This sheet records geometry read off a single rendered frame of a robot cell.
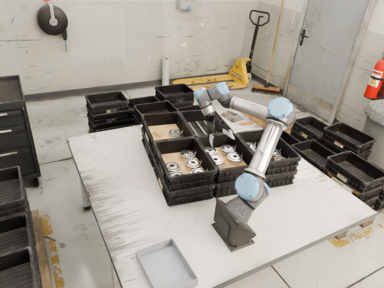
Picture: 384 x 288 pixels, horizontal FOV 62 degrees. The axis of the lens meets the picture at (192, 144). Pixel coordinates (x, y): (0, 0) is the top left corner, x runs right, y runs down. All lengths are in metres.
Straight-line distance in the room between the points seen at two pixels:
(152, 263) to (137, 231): 0.23
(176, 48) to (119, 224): 3.99
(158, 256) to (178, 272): 0.13
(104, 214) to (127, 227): 0.17
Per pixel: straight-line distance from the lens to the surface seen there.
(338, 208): 2.26
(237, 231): 1.68
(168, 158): 2.14
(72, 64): 5.02
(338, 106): 4.94
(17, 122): 3.00
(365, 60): 4.71
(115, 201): 2.01
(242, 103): 1.88
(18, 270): 2.07
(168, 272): 1.66
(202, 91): 1.85
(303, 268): 2.78
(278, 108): 1.64
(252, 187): 1.55
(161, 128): 2.48
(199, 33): 5.59
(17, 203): 2.34
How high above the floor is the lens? 2.04
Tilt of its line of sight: 32 degrees down
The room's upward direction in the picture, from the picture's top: 5 degrees clockwise
